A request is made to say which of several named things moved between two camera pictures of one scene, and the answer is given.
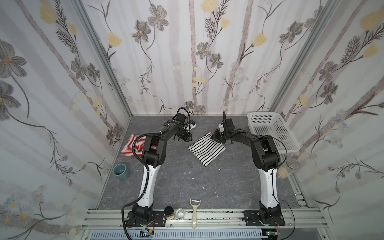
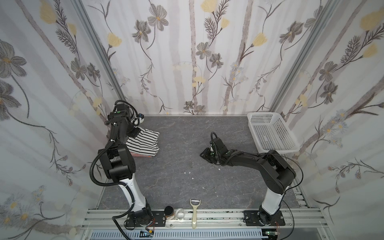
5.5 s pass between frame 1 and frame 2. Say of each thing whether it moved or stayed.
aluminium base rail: stayed
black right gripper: moved
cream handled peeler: stayed
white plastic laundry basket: stayed
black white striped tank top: moved
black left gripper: moved
